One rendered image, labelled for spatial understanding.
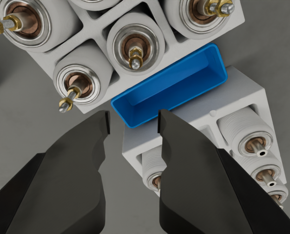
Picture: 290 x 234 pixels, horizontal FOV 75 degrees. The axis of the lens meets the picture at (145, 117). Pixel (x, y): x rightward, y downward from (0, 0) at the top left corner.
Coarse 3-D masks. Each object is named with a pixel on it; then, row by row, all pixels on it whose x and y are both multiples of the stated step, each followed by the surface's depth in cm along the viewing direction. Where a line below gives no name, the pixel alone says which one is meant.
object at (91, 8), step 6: (72, 0) 27; (78, 0) 27; (108, 0) 27; (114, 0) 27; (120, 0) 36; (84, 6) 27; (90, 6) 27; (96, 6) 27; (102, 6) 27; (108, 6) 28
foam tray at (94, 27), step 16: (128, 0) 33; (144, 0) 33; (80, 16) 34; (96, 16) 38; (112, 16) 34; (160, 16) 34; (240, 16) 35; (80, 32) 35; (96, 32) 35; (176, 32) 46; (224, 32) 36; (64, 48) 37; (176, 48) 37; (192, 48) 37; (48, 64) 38; (112, 64) 39; (160, 64) 39; (112, 80) 43; (128, 80) 41; (112, 96) 42
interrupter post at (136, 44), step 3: (135, 42) 29; (132, 45) 28; (135, 45) 27; (138, 45) 28; (141, 45) 30; (129, 48) 29; (132, 48) 27; (138, 48) 27; (141, 48) 28; (129, 51) 28; (129, 54) 28
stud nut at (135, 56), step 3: (135, 54) 24; (132, 57) 23; (135, 57) 23; (138, 57) 23; (141, 57) 24; (129, 60) 24; (141, 60) 24; (129, 63) 24; (141, 63) 24; (129, 66) 24; (141, 66) 24
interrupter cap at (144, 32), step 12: (132, 24) 28; (120, 36) 29; (132, 36) 29; (144, 36) 29; (156, 36) 29; (120, 48) 30; (144, 48) 30; (156, 48) 30; (120, 60) 31; (144, 60) 31
